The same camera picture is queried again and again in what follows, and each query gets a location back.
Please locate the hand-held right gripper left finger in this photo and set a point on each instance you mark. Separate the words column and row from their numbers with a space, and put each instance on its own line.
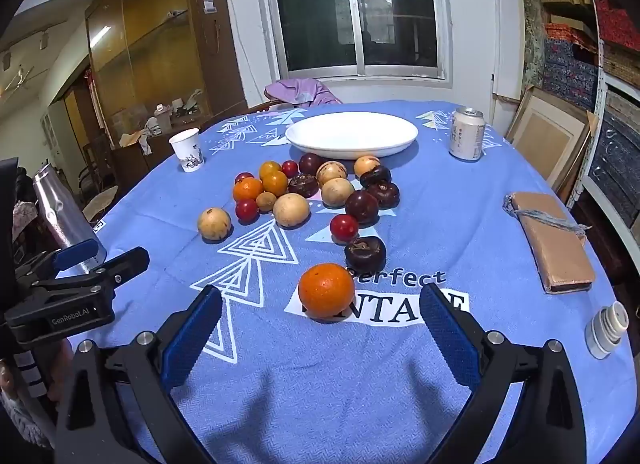
column 192, row 339

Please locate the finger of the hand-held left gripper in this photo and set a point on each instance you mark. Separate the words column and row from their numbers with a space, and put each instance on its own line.
column 75, row 254
column 120, row 264

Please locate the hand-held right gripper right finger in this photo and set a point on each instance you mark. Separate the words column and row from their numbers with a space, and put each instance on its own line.
column 450, row 339

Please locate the tan round fruit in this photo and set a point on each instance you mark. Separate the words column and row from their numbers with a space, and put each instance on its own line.
column 290, row 209
column 337, row 192
column 214, row 224

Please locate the dark purple mangosteen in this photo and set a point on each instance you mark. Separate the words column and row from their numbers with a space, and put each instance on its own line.
column 375, row 175
column 384, row 194
column 303, row 185
column 365, row 252

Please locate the large orange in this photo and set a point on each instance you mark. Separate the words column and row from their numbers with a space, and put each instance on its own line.
column 326, row 292

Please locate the small tan longan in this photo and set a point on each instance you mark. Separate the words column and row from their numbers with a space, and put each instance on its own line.
column 265, row 201

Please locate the dark red plum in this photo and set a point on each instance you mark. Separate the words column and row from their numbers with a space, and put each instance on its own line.
column 361, row 205
column 310, row 163

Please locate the yellow orange tomato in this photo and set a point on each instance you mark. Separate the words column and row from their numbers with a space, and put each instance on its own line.
column 270, row 167

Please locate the striped tan pepino melon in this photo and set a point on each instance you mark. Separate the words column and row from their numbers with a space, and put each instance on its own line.
column 331, row 172
column 366, row 166

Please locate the white plate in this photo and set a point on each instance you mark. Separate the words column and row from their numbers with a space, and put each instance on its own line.
column 350, row 134

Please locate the person's left forearm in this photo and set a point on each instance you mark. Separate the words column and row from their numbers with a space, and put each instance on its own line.
column 20, row 419

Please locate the person's left hand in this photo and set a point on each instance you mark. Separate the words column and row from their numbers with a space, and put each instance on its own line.
column 61, row 369

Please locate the silver metal jug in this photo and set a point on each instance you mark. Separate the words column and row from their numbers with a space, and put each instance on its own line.
column 62, row 214

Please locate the blue printed tablecloth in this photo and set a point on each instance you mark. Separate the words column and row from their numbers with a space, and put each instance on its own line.
column 450, row 224

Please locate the white paper cup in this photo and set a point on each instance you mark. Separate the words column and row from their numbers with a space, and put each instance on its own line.
column 187, row 152

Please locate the brown cloth-wrapped book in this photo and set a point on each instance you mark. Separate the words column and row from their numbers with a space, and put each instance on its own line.
column 550, row 244

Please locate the small white jar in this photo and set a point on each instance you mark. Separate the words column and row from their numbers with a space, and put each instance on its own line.
column 605, row 331

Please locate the white drink can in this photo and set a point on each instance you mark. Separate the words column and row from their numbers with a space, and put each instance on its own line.
column 466, row 137

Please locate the wooden chair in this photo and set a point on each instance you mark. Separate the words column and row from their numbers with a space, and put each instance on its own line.
column 262, row 105

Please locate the wooden glass cabinet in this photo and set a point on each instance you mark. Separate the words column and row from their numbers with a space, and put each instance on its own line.
column 160, row 44

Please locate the framed picture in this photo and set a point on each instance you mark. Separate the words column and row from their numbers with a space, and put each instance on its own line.
column 547, row 137

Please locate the purple cloth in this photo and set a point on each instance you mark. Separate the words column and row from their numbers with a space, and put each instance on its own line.
column 300, row 92

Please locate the white board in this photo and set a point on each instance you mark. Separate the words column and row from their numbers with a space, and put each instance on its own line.
column 507, row 39

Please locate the shelf of patterned boxes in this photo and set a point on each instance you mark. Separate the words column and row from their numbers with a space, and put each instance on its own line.
column 600, row 44

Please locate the white framed window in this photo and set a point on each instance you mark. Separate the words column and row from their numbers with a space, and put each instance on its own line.
column 350, row 9

